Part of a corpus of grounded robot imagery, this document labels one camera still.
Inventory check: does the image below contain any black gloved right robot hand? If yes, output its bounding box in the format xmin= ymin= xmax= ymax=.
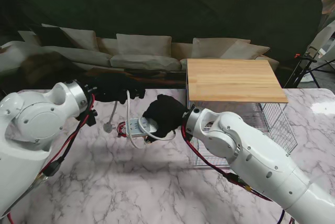
xmin=142 ymin=94 xmax=188 ymax=142

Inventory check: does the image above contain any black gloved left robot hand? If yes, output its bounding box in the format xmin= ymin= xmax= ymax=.
xmin=90 ymin=74 xmax=146 ymax=104

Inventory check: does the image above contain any white power strip with cord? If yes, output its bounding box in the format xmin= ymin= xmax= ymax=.
xmin=103 ymin=90 xmax=176 ymax=149

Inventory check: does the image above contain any dark wooden coffee table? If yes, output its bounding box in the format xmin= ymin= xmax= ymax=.
xmin=83 ymin=67 xmax=187 ymax=88

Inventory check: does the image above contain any beige sofa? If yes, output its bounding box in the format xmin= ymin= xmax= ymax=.
xmin=0 ymin=24 xmax=280 ymax=78

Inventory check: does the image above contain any beige sofa pillow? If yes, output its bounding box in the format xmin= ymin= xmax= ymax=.
xmin=221 ymin=41 xmax=271 ymax=60
xmin=192 ymin=37 xmax=251 ymax=59
xmin=116 ymin=33 xmax=173 ymax=57
xmin=59 ymin=27 xmax=99 ymax=51

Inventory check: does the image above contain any dark sofa pillow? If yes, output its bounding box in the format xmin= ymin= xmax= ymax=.
xmin=28 ymin=25 xmax=75 ymax=48

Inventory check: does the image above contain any black tripod stand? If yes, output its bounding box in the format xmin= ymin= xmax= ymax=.
xmin=284 ymin=52 xmax=335 ymax=88

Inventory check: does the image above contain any white draped cover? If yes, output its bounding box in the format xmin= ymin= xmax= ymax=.
xmin=305 ymin=0 xmax=335 ymax=61

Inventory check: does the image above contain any red black coiled cable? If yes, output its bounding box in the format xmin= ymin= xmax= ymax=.
xmin=117 ymin=121 xmax=129 ymax=138

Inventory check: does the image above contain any right arm red black cable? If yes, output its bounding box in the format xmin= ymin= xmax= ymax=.
xmin=182 ymin=124 xmax=296 ymax=224

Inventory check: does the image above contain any arm red black cable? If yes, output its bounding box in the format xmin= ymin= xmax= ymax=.
xmin=36 ymin=94 xmax=96 ymax=183
xmin=182 ymin=124 xmax=296 ymax=224

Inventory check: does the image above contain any left arm red black cable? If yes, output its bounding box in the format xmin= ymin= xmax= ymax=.
xmin=36 ymin=94 xmax=96 ymax=183

